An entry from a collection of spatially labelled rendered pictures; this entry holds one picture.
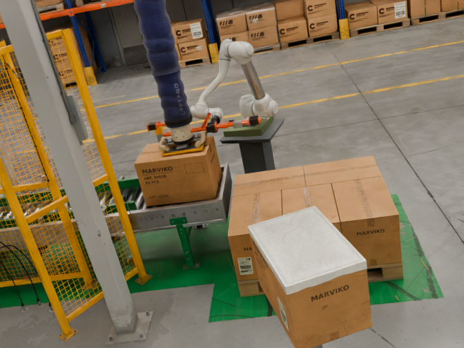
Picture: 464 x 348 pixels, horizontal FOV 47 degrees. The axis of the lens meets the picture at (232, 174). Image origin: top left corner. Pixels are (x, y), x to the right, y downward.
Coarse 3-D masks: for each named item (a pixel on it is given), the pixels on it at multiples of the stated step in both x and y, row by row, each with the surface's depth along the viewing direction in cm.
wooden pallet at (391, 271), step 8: (384, 264) 380; (392, 264) 379; (400, 264) 379; (368, 272) 394; (376, 272) 393; (384, 272) 382; (392, 272) 382; (400, 272) 382; (248, 280) 393; (256, 280) 393; (368, 280) 386; (376, 280) 386; (384, 280) 386; (240, 288) 397; (248, 288) 396; (256, 288) 396
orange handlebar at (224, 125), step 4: (244, 120) 425; (260, 120) 420; (160, 124) 457; (164, 124) 457; (216, 124) 428; (220, 124) 427; (224, 124) 423; (228, 124) 423; (232, 124) 422; (192, 128) 431; (200, 128) 427; (204, 128) 426; (216, 128) 425; (168, 132) 434; (192, 132) 428; (164, 136) 431
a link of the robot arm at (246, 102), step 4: (244, 96) 488; (248, 96) 485; (252, 96) 487; (240, 100) 488; (244, 100) 484; (248, 100) 483; (252, 100) 485; (240, 104) 488; (244, 104) 485; (248, 104) 483; (252, 104) 482; (240, 108) 490; (244, 108) 487; (248, 108) 484; (240, 112) 493; (244, 112) 488; (248, 112) 486; (244, 116) 491; (248, 116) 489
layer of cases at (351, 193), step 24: (288, 168) 458; (312, 168) 449; (336, 168) 441; (360, 168) 433; (240, 192) 435; (264, 192) 428; (288, 192) 420; (312, 192) 412; (336, 192) 405; (360, 192) 398; (384, 192) 392; (240, 216) 400; (264, 216) 393; (336, 216) 374; (360, 216) 368; (384, 216) 363; (240, 240) 378; (360, 240) 372; (384, 240) 371; (240, 264) 388
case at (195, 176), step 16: (192, 144) 440; (208, 144) 433; (144, 160) 428; (160, 160) 422; (176, 160) 420; (192, 160) 419; (208, 160) 421; (144, 176) 430; (160, 176) 429; (176, 176) 427; (192, 176) 425; (208, 176) 423; (144, 192) 437; (160, 192) 435; (176, 192) 433; (192, 192) 431; (208, 192) 430
